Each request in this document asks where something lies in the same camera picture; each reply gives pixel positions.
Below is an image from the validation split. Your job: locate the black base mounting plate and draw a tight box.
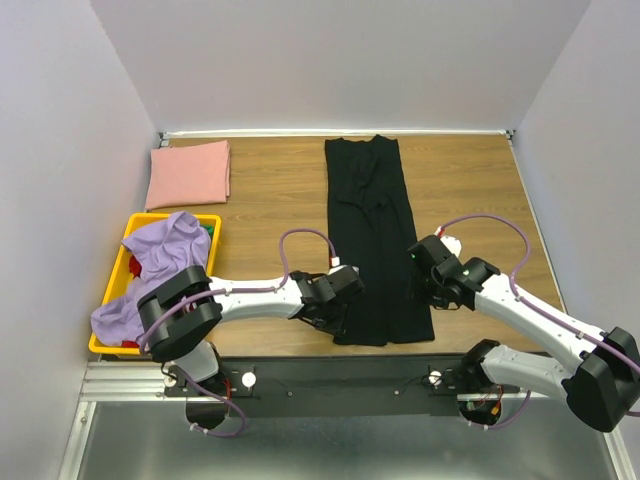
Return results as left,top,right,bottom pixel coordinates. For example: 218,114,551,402
164,354,505,427

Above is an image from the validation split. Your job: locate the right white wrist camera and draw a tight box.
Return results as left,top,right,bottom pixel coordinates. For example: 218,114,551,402
434,227,462,257

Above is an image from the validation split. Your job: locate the yellow plastic bin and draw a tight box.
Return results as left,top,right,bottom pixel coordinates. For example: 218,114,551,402
88,212,222,360

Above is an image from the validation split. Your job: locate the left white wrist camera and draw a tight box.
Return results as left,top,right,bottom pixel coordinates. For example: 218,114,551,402
329,256,359,274

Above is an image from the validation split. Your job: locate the pink folded t-shirt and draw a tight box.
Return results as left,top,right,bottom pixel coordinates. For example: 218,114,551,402
145,140,231,210

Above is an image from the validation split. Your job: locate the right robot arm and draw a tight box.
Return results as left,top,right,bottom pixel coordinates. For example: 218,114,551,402
408,235,639,432

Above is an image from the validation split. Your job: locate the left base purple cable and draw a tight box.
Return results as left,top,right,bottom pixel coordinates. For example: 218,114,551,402
188,379,249,439

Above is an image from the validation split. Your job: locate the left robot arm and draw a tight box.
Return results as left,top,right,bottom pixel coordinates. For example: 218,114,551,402
137,264,364,395

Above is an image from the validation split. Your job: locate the black t-shirt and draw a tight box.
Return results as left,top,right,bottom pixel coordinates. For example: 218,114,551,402
324,136,435,347

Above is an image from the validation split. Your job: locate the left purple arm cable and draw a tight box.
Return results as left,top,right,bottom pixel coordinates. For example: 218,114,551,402
138,228,341,356

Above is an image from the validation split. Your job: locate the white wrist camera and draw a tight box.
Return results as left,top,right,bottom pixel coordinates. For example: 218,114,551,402
434,227,462,257
329,256,359,274

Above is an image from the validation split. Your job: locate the lavender t-shirt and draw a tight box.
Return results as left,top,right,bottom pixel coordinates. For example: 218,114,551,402
90,211,211,346

